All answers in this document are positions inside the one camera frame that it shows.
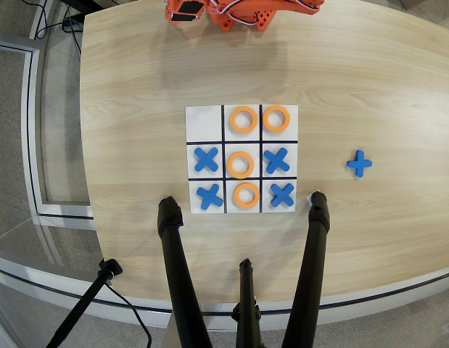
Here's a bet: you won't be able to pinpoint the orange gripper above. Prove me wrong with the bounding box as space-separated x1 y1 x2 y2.
164 0 207 24

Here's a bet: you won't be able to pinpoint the short black tripod leg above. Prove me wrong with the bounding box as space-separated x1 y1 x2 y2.
231 257 263 348

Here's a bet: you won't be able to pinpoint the orange robot base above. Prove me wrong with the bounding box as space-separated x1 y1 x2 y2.
209 10 276 33

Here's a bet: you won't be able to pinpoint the black floor cables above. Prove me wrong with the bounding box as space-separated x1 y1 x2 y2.
34 0 83 55

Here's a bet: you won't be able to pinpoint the thin black stand pole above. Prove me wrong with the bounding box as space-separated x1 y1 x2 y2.
45 258 123 348

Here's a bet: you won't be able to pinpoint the white tic-tac-toe board sheet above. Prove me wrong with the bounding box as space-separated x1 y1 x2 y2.
185 104 300 215

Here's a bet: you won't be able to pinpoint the thick black tripod leg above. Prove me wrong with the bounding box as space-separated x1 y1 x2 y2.
281 191 331 348
157 196 213 348

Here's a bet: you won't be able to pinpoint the white and black robot wires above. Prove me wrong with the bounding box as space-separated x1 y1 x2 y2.
208 0 263 25

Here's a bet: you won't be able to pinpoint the grey metal floor frame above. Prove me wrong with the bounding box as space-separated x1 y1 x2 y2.
0 30 96 222

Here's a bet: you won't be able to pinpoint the orange foam ring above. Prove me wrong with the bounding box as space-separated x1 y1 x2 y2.
232 182 261 210
226 151 255 180
229 105 260 133
262 104 292 133

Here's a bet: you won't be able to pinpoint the black cable of stand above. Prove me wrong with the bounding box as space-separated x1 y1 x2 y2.
104 278 152 348

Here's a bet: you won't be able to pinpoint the black furniture foot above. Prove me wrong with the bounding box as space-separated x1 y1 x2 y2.
59 0 138 12

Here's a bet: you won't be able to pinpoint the blue foam cross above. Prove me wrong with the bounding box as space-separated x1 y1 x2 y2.
346 149 374 179
196 183 224 211
263 148 291 175
269 182 296 209
193 146 220 173

